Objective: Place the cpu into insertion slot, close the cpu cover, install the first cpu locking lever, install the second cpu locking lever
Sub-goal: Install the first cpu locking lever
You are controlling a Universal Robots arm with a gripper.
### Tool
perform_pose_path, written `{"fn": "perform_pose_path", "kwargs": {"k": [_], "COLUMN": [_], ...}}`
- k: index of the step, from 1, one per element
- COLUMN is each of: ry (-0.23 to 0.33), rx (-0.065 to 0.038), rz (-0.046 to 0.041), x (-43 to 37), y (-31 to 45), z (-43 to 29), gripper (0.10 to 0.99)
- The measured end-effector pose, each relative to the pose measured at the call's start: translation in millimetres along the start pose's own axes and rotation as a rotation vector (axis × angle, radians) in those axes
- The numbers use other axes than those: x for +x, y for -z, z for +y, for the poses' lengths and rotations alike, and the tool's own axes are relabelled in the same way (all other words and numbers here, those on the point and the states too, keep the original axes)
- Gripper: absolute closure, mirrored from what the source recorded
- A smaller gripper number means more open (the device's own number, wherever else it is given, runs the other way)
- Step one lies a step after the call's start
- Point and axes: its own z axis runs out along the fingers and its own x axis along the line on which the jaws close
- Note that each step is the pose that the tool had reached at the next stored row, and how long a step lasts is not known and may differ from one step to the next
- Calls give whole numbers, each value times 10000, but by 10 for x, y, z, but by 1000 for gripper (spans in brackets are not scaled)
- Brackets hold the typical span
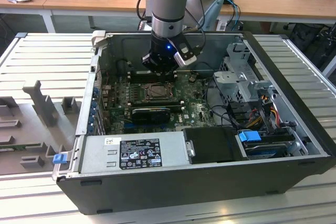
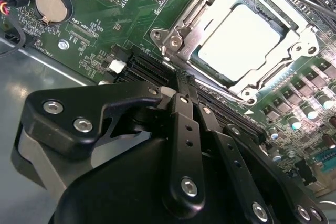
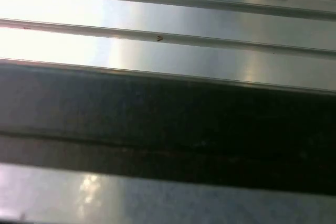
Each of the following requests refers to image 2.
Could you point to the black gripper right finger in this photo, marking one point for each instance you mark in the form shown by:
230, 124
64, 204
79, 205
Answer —
231, 155

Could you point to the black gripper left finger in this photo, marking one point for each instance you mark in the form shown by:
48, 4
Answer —
65, 108

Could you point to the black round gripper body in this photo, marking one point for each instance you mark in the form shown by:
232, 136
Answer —
118, 195

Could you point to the silver square CPU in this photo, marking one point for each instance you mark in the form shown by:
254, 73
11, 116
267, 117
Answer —
236, 43

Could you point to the metal socket cover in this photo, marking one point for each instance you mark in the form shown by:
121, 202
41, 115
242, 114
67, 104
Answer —
194, 35

